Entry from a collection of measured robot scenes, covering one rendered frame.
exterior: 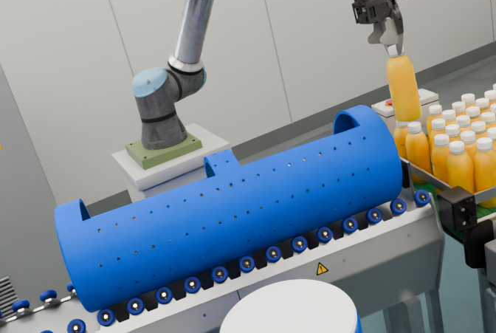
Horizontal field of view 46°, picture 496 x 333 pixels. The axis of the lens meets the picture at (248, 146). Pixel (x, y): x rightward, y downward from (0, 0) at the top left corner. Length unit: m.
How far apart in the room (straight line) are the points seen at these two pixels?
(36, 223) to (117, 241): 1.63
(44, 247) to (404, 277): 1.88
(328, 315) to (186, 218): 0.43
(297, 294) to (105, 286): 0.47
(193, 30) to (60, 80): 2.43
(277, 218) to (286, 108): 3.35
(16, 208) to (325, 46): 2.89
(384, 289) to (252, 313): 0.62
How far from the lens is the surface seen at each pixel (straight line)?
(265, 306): 1.26
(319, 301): 1.23
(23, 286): 3.15
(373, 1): 1.44
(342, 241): 1.61
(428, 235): 1.71
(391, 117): 1.97
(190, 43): 1.84
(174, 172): 1.78
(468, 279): 2.98
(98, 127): 4.26
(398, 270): 1.73
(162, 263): 1.44
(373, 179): 1.54
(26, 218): 3.01
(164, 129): 1.84
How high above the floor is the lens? 1.78
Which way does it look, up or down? 21 degrees down
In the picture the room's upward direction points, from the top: 14 degrees counter-clockwise
